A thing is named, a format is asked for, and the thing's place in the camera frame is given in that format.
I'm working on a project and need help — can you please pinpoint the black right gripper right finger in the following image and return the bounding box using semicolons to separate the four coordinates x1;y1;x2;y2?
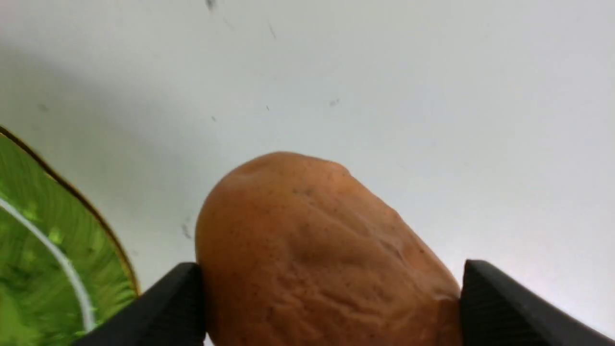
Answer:
460;259;615;346

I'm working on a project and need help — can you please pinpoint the green ribbed plastic plate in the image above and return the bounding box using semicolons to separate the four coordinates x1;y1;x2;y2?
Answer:
0;128;141;346

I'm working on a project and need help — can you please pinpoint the toy potato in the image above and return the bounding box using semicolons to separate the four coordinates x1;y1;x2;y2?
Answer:
196;152;463;346

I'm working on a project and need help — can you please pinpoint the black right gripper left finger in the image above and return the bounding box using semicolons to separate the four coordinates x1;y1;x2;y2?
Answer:
73;262;206;346

